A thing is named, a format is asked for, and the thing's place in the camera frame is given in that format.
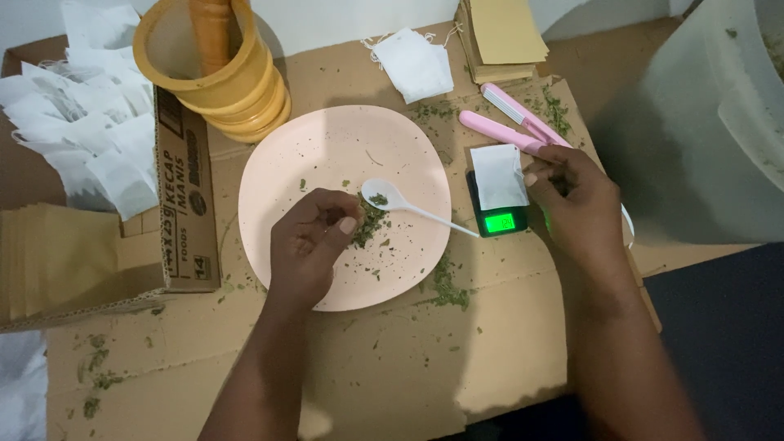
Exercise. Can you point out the pile of dried green herbs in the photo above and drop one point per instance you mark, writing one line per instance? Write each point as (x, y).
(370, 228)

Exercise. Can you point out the black pocket scale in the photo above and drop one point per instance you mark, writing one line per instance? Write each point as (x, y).
(499, 223)

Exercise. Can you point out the scattered dried herb crumbs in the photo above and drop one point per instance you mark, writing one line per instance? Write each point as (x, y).
(556, 113)
(447, 288)
(98, 367)

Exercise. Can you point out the orange wooden pestle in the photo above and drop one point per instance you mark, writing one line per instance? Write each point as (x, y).
(211, 30)

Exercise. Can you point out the yellow plastic mortar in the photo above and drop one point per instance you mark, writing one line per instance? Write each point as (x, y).
(245, 92)

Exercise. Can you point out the person's right hand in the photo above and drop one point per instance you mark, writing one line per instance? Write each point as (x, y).
(585, 208)

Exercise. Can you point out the white tea bag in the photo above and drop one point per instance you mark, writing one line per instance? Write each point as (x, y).
(496, 177)

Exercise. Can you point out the large translucent white plastic tub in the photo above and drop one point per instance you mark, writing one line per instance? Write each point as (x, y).
(704, 122)

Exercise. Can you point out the pink heat sealer tongs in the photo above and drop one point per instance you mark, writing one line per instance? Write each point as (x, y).
(496, 130)

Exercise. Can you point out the flat cardboard sheet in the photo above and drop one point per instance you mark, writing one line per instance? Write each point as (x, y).
(367, 367)

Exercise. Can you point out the heap of white filled tea bags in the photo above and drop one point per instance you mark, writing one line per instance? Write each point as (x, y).
(92, 135)

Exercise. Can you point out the stack of brown paper envelopes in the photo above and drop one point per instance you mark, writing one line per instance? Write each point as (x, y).
(505, 30)

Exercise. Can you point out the small stack of white tea bags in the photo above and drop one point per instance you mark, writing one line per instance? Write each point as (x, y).
(413, 64)

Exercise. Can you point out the row of brown paper pouches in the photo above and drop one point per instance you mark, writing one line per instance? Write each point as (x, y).
(61, 257)

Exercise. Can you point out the pink plate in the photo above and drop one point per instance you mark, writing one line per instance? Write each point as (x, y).
(343, 147)

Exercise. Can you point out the white plastic spoon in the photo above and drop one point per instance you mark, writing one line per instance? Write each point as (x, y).
(429, 214)

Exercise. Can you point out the white plastic bag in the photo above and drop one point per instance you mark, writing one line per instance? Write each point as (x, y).
(21, 392)

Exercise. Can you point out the printed cardboard box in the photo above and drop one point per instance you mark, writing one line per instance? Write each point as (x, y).
(187, 184)

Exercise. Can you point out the person's left hand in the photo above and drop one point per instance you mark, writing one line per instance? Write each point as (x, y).
(303, 251)

